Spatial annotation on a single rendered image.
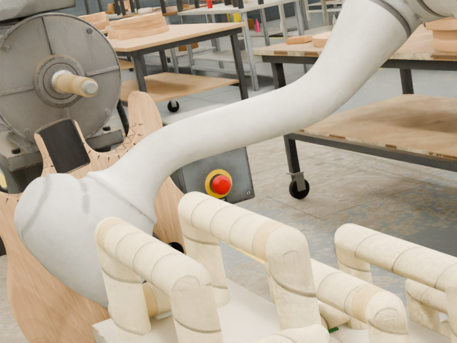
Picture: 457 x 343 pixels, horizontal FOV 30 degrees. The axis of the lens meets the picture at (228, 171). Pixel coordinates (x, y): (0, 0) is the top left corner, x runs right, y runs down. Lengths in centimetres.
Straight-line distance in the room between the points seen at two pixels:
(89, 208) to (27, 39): 71
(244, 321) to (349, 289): 10
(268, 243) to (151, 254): 9
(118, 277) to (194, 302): 17
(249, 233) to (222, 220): 5
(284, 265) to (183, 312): 8
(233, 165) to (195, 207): 101
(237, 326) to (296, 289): 13
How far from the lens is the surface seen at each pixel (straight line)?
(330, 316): 89
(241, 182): 178
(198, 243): 78
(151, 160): 102
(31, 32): 164
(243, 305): 80
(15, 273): 137
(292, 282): 64
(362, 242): 84
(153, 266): 63
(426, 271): 76
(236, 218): 69
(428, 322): 95
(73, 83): 147
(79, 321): 141
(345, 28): 115
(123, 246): 69
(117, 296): 77
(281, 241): 63
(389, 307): 69
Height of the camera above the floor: 141
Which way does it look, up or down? 14 degrees down
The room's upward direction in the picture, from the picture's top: 11 degrees counter-clockwise
